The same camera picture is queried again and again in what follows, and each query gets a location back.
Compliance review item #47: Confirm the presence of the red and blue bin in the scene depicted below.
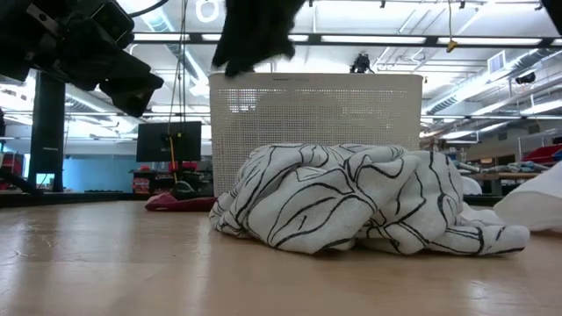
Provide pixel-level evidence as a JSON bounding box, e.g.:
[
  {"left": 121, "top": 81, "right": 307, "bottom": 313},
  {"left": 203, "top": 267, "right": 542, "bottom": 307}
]
[{"left": 521, "top": 144, "right": 562, "bottom": 166}]

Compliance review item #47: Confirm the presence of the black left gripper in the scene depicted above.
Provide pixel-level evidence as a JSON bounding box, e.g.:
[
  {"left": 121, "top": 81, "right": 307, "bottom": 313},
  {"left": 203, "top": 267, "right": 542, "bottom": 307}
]
[{"left": 43, "top": 17, "right": 165, "bottom": 119}]

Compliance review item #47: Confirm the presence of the yellow hanging connector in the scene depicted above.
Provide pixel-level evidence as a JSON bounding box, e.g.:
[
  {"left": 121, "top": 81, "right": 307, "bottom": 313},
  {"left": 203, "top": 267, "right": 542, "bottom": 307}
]
[{"left": 445, "top": 0, "right": 459, "bottom": 54}]

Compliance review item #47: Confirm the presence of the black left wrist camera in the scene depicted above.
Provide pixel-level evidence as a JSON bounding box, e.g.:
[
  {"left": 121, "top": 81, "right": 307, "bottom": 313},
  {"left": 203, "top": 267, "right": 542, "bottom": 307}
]
[{"left": 90, "top": 0, "right": 136, "bottom": 50}]

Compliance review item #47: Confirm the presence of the thin hanging cable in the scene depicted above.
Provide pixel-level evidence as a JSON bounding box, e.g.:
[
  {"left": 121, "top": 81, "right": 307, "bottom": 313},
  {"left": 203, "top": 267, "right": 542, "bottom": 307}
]
[{"left": 165, "top": 0, "right": 189, "bottom": 185}]

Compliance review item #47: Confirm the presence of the dark red garment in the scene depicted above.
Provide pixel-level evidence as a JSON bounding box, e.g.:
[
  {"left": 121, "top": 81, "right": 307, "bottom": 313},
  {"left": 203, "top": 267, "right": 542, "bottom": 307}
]
[{"left": 144, "top": 192, "right": 220, "bottom": 213}]

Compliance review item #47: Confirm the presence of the red box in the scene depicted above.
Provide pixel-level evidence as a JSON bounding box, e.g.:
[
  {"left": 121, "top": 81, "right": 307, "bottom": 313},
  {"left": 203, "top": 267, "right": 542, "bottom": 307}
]
[{"left": 0, "top": 152, "right": 25, "bottom": 177}]

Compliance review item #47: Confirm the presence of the black monitor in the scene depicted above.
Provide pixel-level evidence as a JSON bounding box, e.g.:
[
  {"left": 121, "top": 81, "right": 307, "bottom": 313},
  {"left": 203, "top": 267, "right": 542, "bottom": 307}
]
[{"left": 135, "top": 121, "right": 203, "bottom": 163}]

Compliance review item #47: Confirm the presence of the grey cloth pile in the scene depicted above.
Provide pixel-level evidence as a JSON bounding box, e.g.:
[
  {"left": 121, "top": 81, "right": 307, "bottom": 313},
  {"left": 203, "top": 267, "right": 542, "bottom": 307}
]
[
  {"left": 485, "top": 161, "right": 550, "bottom": 175},
  {"left": 456, "top": 161, "right": 484, "bottom": 175}
]

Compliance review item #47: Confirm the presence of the black garment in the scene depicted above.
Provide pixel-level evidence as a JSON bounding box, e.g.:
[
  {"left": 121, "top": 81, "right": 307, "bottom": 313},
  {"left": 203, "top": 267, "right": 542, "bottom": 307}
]
[{"left": 212, "top": 0, "right": 307, "bottom": 79}]

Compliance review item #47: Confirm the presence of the white perforated plastic laundry basket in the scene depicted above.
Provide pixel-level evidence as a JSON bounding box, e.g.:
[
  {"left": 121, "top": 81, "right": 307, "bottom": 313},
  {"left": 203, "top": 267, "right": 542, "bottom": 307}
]
[{"left": 209, "top": 72, "right": 424, "bottom": 198}]

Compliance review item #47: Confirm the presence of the white black-line leaf-print garment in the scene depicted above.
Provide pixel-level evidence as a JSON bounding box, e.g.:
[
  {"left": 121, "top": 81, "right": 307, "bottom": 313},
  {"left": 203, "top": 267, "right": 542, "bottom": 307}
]
[{"left": 207, "top": 142, "right": 531, "bottom": 257}]

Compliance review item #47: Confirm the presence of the wooden background table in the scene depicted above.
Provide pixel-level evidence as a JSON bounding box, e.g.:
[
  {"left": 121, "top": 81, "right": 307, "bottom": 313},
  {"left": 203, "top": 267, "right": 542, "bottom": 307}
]
[{"left": 465, "top": 170, "right": 542, "bottom": 197}]

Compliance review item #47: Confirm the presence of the plain white towel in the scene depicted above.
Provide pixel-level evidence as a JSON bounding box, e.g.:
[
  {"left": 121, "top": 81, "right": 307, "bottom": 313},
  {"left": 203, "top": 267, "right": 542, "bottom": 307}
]
[{"left": 493, "top": 161, "right": 562, "bottom": 233}]

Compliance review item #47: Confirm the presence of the black ceiling-hung device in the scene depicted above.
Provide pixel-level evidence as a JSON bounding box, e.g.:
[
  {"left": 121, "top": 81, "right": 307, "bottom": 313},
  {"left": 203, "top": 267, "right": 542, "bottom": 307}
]
[{"left": 349, "top": 52, "right": 374, "bottom": 75}]

